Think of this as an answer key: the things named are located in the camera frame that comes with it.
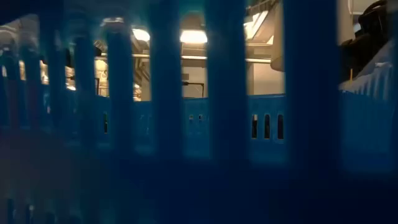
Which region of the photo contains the long linear ceiling light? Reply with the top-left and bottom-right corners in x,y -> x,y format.
95,53 -> 272,63

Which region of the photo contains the blue slotted plastic basket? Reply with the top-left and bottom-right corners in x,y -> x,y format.
0,0 -> 398,224

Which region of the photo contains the black metal frame stand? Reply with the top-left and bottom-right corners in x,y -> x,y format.
182,81 -> 205,98

